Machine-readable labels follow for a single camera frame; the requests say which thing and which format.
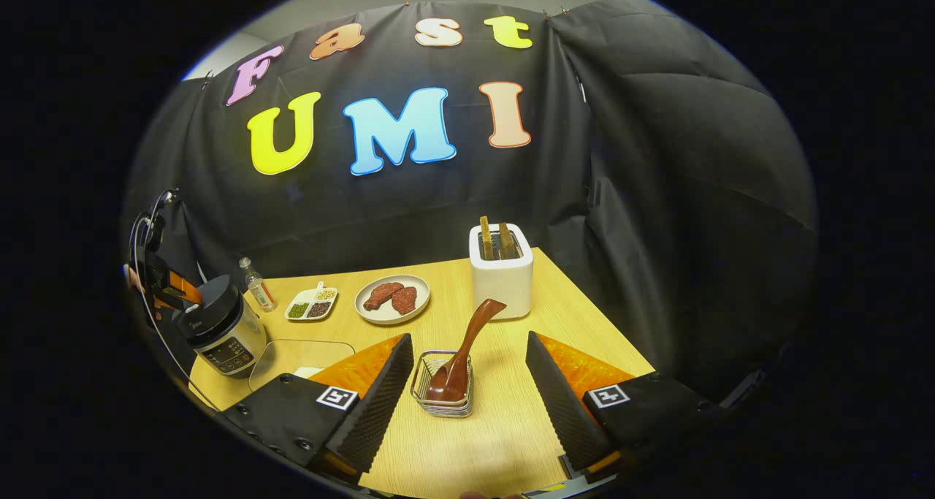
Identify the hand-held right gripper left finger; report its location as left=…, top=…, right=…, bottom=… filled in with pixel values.
left=218, top=332, right=416, bottom=483

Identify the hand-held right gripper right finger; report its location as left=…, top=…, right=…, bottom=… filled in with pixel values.
left=525, top=330, right=722, bottom=483

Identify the grey and silver rice cooker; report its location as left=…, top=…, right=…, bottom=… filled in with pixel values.
left=177, top=274, right=269, bottom=380

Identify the metal wire chopstick holder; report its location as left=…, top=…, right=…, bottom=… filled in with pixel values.
left=410, top=349, right=476, bottom=419

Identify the clear tray of rice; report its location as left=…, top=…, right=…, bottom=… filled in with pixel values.
left=248, top=338, right=357, bottom=395

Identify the brown wooden spoon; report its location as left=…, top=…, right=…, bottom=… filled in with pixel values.
left=426, top=298, right=508, bottom=403

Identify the small clear glass bottle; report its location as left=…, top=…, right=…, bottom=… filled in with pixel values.
left=238, top=256, right=279, bottom=313

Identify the white round plate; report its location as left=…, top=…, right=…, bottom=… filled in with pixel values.
left=354, top=274, right=432, bottom=327

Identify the white divided bean dish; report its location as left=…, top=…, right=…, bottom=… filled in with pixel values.
left=284, top=281, right=339, bottom=322

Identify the white toaster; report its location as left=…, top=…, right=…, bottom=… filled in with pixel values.
left=468, top=222, right=535, bottom=321

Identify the black backdrop cloth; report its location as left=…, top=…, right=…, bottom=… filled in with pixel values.
left=123, top=0, right=820, bottom=406

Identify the white cable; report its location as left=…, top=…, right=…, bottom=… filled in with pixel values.
left=126, top=213, right=221, bottom=414

